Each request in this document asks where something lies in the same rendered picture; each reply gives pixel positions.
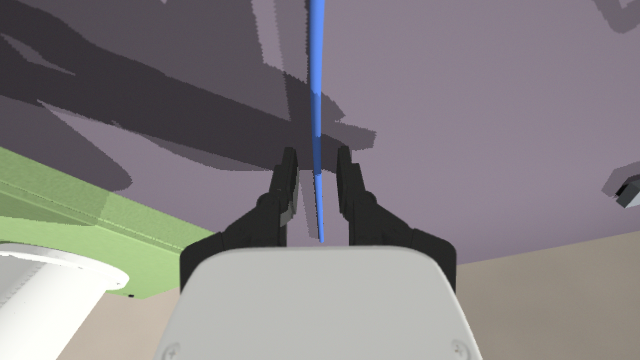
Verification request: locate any grey patch panel rack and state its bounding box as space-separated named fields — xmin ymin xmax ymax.
xmin=616 ymin=180 xmax=640 ymax=208

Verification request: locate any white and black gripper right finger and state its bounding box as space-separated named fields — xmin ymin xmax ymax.
xmin=336 ymin=146 xmax=457 ymax=296

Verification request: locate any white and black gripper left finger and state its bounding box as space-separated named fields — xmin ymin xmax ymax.
xmin=179 ymin=147 xmax=300 ymax=295

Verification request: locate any blue cable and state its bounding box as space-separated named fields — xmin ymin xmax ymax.
xmin=309 ymin=0 xmax=324 ymax=243

